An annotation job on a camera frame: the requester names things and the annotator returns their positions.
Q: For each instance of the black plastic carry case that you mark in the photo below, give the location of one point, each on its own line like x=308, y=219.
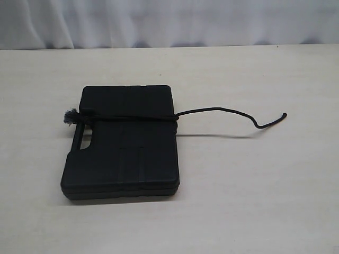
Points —
x=132, y=156

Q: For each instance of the white backdrop curtain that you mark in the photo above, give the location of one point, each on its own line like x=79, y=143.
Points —
x=143, y=24

